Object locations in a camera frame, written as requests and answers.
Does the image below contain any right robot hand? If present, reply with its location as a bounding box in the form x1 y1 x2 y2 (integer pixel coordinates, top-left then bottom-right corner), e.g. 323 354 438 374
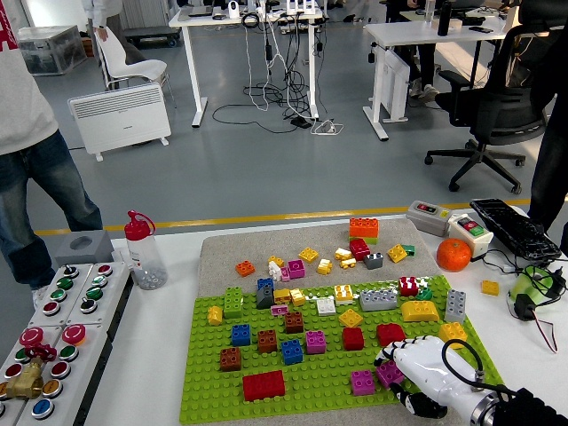
374 335 487 421

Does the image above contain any magenta square brick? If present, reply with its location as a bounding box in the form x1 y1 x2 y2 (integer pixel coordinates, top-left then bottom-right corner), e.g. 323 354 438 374
304 328 328 355
350 368 376 397
375 359 406 388

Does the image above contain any green studded baseplate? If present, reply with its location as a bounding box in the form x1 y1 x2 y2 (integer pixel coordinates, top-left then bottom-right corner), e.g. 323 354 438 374
178 273 505 425

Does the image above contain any red sloped brick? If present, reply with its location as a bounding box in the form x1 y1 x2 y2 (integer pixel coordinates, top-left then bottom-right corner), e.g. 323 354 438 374
376 323 408 348

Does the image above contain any large yellow square brick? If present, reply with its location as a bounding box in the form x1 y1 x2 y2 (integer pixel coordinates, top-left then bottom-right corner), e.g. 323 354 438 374
438 321 469 345

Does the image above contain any yellow curved brick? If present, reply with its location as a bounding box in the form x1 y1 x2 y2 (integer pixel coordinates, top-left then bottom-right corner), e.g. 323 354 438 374
399 298 441 322

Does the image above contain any tall grey brick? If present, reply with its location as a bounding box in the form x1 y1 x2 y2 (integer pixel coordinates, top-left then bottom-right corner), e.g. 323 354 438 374
444 288 468 324

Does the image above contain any red square brick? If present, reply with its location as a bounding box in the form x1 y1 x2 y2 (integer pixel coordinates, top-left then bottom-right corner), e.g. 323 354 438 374
341 326 367 352

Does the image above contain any long grey brick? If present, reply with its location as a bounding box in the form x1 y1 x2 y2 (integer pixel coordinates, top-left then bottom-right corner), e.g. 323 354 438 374
358 288 398 312

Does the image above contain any red white striped brick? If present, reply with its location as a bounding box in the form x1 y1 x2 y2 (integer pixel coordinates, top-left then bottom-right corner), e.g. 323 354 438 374
398 274 421 297

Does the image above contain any yellow flat plate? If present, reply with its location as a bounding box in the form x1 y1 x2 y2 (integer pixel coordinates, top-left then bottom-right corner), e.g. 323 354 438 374
337 306 366 328

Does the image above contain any orange fruit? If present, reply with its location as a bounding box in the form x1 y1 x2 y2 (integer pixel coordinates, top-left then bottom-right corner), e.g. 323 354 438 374
436 238 473 272

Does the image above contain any black power adapter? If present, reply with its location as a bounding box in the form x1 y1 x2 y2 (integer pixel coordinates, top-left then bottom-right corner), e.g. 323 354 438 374
514 293 539 321

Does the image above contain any brown brick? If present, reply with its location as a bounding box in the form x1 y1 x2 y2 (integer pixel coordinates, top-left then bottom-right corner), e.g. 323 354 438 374
256 327 280 354
284 310 306 335
219 345 244 373

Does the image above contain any large orange brick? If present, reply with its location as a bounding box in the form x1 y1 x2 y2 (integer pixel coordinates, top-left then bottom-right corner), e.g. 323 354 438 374
348 217 381 240

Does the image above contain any long red brick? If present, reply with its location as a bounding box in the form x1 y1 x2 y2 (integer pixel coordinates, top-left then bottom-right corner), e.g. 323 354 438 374
242 368 288 402

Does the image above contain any black plug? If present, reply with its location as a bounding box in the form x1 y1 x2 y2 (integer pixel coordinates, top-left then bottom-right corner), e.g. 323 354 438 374
544 264 568 296

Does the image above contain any black keyboard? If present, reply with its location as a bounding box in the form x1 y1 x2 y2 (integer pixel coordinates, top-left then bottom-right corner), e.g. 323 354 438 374
469 198 564 262

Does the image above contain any dark grey slope brick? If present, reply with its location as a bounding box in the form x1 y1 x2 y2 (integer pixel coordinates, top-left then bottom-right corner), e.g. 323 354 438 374
256 284 277 311

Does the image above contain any tall lime green brick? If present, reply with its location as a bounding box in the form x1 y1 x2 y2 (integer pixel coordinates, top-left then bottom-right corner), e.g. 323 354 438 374
222 286 246 320

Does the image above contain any grey-brown mat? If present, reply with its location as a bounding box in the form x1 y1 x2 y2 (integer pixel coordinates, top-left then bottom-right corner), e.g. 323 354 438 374
196 217 520 426

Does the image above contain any person in dark trousers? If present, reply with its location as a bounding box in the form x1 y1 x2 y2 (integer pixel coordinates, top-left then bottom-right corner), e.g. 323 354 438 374
526 26 568 243

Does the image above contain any black office chair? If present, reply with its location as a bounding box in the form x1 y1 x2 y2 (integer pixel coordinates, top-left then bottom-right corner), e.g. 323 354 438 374
423 0 568 195

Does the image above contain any white panel under desk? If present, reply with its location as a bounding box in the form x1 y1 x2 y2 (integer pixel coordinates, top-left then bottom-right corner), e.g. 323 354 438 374
382 47 411 124

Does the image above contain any clear bottle red cap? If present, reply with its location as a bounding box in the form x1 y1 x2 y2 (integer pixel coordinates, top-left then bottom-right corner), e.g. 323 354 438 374
122 209 169 291

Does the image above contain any seated person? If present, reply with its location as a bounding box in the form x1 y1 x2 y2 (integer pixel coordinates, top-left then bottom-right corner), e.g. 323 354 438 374
382 0 445 105

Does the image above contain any white four-button control box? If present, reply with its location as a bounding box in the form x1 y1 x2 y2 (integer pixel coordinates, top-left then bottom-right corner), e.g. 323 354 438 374
65 261 133 328
28 264 95 328

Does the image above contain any white emergency-stop button box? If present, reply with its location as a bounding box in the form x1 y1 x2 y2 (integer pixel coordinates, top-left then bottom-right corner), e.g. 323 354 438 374
16 323 117 426
0 326 64 426

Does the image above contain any grey block round hole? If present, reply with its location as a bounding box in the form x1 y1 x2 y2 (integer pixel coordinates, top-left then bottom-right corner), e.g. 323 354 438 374
53 230 115 269

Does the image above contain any black bottle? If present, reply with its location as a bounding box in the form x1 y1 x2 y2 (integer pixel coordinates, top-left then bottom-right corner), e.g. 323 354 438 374
437 1 453 37

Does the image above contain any white panel heater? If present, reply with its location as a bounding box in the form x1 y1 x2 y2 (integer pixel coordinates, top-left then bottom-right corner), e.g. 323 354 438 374
67 82 173 163

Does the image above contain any white plastic chair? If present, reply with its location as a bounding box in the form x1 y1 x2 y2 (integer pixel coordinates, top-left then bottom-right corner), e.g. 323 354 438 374
94 26 178 110

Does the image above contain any black wheeled dolly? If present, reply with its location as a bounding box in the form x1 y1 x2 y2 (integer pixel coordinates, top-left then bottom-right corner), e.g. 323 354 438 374
123 26 182 50

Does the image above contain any person in jeans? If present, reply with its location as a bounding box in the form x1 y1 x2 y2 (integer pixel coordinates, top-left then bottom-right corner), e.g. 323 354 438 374
0 0 104 312

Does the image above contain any person in grey tracksuit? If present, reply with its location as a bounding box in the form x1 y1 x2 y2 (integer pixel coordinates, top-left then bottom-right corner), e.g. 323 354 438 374
82 0 150 67

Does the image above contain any clear storage crate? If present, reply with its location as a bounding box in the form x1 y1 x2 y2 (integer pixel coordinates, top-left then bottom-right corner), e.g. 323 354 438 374
17 25 88 76

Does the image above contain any white red-green switch box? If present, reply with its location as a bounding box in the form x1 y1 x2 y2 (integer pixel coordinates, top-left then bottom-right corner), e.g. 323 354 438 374
447 214 494 262

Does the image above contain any red black white wire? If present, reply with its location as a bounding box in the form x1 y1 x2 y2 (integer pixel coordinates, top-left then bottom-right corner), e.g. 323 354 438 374
534 315 559 355

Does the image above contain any grey switch box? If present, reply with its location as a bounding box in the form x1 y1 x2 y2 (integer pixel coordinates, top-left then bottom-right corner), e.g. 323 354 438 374
406 200 453 237

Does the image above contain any white desk with cables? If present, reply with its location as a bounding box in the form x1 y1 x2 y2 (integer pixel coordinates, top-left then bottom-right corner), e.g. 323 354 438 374
168 3 329 130

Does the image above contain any brass valve red handle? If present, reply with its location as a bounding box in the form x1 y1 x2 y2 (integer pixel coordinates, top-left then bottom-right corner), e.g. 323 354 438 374
4 343 58 400

